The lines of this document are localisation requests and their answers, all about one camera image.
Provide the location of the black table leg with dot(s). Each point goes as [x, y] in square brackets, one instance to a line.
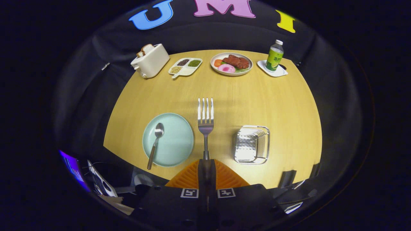
[315, 170]
[286, 179]

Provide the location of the green bean pile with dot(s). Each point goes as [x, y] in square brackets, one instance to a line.
[194, 63]

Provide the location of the orange carrot slice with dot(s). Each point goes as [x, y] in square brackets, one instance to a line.
[217, 63]

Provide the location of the glowing purple screen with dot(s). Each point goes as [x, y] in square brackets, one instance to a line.
[74, 168]

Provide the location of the perforated metal cutlery basket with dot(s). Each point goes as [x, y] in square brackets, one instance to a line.
[247, 147]

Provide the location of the small toast slice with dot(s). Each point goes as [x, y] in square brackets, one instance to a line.
[140, 54]

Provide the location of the green label plastic bottle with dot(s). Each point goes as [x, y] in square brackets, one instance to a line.
[274, 57]

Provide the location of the white divided snack dish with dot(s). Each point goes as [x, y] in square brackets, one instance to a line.
[188, 71]

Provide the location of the green lettuce leaf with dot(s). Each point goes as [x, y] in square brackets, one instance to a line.
[243, 69]

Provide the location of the silver metal spoon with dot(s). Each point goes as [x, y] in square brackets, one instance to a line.
[159, 130]

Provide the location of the brown steak pieces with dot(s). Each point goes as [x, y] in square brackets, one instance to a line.
[237, 61]

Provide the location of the silver metal fork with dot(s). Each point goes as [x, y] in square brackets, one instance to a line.
[205, 126]

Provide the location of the silver cloth clip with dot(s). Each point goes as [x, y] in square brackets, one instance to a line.
[105, 66]

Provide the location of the light green round plate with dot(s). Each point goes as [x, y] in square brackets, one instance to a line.
[176, 141]

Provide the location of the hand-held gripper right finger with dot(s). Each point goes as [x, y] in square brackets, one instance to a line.
[244, 205]

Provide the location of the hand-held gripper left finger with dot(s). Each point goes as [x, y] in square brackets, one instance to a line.
[173, 205]

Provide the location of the white electronic device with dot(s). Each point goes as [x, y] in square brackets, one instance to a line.
[102, 184]

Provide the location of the yellow soybean pile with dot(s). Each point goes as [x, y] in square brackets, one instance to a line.
[175, 69]

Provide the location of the large toast slice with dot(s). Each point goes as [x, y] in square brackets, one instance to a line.
[147, 48]

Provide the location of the black backdrop cloth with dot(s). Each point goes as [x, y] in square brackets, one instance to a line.
[96, 96]

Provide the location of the pink round ham slice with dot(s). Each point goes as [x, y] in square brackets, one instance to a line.
[226, 68]

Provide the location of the white square coaster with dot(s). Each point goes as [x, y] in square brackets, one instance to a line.
[261, 66]

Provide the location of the dark red bean pile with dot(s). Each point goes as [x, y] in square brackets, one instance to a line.
[183, 62]

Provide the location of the white toaster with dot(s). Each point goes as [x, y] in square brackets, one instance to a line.
[152, 62]

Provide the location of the pale cardboard sheet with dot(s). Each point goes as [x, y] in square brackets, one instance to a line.
[118, 205]

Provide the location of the white round food plate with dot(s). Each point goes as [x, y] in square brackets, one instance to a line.
[214, 69]

